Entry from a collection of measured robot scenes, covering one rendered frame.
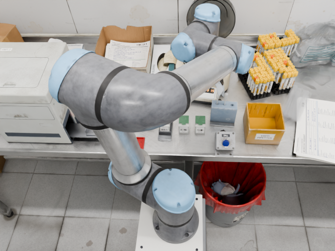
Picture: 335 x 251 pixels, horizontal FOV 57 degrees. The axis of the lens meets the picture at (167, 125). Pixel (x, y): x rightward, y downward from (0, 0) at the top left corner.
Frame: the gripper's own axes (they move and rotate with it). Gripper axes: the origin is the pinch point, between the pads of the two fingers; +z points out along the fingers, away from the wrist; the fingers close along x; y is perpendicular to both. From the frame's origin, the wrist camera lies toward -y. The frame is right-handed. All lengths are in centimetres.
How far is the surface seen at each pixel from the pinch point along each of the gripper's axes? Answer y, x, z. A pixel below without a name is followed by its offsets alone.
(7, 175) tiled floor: 4, -134, 102
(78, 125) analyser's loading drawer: 17, -48, 13
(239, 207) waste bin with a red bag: 11, 23, 62
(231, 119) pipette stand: -0.9, 11.9, 13.1
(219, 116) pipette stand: -0.2, 6.9, 12.1
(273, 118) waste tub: -7.4, 28.7, 15.7
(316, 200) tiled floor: -27, 72, 104
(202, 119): 4.6, 1.0, 10.2
